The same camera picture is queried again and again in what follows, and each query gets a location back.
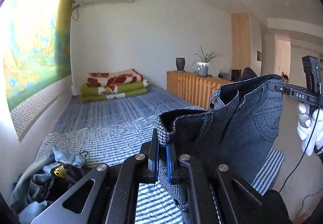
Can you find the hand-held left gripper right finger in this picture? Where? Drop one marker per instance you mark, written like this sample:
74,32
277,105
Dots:
169,163

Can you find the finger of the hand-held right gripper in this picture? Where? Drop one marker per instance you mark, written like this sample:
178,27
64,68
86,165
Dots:
300,94

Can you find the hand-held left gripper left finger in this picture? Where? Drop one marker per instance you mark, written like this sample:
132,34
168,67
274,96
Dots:
153,163

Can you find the grey pants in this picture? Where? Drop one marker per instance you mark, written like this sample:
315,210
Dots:
227,123

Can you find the person's right hand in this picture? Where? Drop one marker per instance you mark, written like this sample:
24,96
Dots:
306,135

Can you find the blue striped bed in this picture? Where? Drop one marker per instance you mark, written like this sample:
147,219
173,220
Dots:
113,123

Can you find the small black box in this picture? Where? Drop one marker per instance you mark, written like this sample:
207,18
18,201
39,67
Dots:
236,74

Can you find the light wooden panel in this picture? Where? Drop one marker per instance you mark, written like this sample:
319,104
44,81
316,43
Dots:
241,42

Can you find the black garment with yellow print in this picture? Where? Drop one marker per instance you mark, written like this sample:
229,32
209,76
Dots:
73,171

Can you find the blue denim garment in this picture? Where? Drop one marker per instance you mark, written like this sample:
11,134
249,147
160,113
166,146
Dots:
65,157

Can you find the green folded quilt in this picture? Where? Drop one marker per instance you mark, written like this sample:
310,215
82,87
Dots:
90,98
93,90

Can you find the red floral folded blanket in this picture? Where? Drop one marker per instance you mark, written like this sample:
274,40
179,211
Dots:
113,78

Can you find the dark ceramic vase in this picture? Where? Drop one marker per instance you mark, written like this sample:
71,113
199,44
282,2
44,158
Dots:
180,64

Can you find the potted plant in white pot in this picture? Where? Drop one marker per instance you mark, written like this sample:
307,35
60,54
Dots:
202,69

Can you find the wooden slatted rail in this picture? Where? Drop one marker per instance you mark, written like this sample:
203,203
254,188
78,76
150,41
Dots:
189,88

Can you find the landscape wall poster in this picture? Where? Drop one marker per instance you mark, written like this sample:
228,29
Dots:
32,45

